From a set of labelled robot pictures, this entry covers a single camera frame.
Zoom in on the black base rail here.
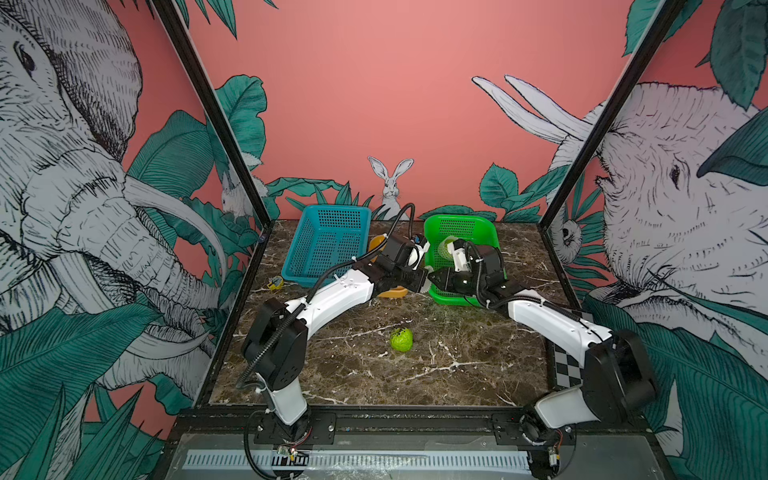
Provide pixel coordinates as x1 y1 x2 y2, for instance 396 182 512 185
173 404 652 451

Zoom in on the bright green plastic basket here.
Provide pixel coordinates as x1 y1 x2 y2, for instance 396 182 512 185
424 214 507 307

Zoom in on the black white checkerboard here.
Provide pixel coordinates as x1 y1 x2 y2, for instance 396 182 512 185
546 340 583 390

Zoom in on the teal plastic basket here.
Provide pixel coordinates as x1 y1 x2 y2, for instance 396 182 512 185
281 205 372 288

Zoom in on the small yellow blue object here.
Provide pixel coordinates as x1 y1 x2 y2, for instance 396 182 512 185
267 276 285 291

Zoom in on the yellow plastic tub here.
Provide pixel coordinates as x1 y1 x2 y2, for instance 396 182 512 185
368 234 408 299

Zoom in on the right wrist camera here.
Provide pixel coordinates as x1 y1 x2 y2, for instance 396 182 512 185
452 239 471 272

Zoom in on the black left frame post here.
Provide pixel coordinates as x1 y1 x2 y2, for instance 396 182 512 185
151 0 273 230

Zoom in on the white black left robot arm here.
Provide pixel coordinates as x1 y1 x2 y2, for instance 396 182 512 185
236 203 429 427

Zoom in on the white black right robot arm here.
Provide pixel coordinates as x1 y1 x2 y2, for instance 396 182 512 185
430 237 658 443

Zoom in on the black right frame post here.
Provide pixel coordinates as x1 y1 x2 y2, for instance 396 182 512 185
537 0 686 232

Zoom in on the green custard apple back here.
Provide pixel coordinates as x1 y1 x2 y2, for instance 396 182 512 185
390 328 414 353

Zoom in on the black frame post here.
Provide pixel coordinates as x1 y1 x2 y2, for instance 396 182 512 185
537 0 686 232
151 0 273 230

